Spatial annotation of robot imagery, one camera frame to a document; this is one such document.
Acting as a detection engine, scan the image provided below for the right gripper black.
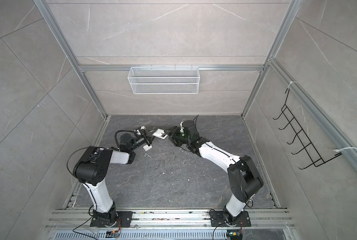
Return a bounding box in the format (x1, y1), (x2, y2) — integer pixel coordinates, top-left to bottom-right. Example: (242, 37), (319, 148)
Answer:
(164, 125), (192, 147)

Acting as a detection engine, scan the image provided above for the white remote control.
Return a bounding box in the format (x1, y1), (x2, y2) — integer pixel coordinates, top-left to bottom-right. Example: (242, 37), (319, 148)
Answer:
(153, 129), (168, 139)

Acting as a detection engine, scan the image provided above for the white battery cover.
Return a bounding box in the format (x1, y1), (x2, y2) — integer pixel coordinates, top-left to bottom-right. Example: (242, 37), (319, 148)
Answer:
(143, 145), (153, 151)

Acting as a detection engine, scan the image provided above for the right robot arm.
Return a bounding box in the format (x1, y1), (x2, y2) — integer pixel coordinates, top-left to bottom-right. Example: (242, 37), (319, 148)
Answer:
(164, 120), (264, 225)

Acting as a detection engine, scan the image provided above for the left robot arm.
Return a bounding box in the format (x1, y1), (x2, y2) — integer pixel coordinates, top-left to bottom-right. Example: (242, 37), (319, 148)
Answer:
(72, 126), (155, 226)

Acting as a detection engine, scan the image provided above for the left green circuit board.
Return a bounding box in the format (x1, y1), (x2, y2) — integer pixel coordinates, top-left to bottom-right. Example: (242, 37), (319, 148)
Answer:
(105, 230), (121, 239)

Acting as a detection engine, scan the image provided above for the green circuit board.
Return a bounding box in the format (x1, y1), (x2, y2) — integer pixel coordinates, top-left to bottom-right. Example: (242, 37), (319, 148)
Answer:
(226, 230), (243, 240)
(105, 230), (121, 239)

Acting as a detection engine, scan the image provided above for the right green circuit board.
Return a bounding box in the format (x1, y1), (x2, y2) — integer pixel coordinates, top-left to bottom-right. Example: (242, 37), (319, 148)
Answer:
(226, 230), (243, 240)

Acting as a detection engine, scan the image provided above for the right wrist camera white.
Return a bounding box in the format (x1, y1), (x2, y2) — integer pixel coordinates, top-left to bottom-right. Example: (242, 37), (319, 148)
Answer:
(180, 121), (184, 133)

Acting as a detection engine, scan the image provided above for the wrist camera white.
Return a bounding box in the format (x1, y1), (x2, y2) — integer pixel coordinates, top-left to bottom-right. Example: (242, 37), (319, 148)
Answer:
(180, 121), (184, 133)
(135, 126), (146, 136)

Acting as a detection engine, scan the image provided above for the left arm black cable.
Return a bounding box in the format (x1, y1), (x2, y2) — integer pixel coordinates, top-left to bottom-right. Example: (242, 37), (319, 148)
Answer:
(114, 129), (136, 148)

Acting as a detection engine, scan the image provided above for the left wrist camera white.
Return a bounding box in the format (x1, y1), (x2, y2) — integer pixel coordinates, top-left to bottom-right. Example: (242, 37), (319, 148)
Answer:
(135, 126), (146, 136)

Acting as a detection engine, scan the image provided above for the white wire mesh basket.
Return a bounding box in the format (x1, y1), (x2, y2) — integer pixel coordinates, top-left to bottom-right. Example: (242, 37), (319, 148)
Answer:
(128, 67), (200, 95)

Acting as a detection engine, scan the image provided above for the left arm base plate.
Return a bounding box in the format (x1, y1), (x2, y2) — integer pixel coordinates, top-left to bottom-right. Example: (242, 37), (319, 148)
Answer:
(90, 211), (133, 228)

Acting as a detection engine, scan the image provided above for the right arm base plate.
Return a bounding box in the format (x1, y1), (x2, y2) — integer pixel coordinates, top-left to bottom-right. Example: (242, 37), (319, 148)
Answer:
(208, 210), (251, 228)

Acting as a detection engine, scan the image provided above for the aluminium mounting rail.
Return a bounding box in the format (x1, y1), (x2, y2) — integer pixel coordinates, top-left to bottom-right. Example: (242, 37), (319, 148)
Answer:
(45, 209), (295, 230)

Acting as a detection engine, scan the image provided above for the black wire hook rack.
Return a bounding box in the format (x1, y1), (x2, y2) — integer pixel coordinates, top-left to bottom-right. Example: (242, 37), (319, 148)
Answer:
(273, 89), (342, 170)

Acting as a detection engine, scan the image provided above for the white cable tie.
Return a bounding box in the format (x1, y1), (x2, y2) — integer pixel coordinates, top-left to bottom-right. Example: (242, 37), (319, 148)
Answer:
(333, 147), (357, 153)

